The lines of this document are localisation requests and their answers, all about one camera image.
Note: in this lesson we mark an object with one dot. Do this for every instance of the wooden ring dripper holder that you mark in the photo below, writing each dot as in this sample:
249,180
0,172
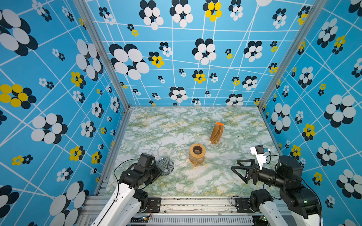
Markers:
197,151

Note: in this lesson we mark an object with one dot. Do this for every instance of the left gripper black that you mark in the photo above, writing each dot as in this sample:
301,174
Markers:
158,172

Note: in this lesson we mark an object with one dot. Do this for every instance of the aluminium corner post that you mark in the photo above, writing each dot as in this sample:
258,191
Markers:
94,34
299,38

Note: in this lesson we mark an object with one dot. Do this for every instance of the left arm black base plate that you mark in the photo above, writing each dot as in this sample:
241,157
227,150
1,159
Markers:
149,205

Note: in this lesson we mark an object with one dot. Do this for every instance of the aluminium front rail frame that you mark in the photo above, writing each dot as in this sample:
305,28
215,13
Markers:
188,211

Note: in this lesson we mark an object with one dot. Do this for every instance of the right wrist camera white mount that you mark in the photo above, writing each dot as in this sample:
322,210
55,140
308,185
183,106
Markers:
261,154

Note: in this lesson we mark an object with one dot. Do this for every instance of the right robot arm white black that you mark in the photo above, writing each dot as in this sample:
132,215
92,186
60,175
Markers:
301,200

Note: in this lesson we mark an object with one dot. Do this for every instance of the left aluminium corner post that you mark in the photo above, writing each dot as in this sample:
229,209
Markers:
94,34

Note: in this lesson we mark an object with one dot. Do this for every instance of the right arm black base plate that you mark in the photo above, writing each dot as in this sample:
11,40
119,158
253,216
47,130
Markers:
242,205

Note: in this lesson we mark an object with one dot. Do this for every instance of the orange glass coffee carafe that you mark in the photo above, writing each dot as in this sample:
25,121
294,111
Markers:
197,159

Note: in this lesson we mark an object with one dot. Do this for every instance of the right aluminium corner post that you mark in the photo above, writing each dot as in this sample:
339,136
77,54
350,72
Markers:
299,38

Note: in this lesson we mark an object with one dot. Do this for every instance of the grey ribbed glass dripper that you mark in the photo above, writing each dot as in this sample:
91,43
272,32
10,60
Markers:
166,166

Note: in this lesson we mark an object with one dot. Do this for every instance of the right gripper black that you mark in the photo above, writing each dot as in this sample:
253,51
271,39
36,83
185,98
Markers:
250,173

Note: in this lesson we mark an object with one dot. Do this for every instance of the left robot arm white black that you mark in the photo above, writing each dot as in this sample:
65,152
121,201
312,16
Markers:
128,199

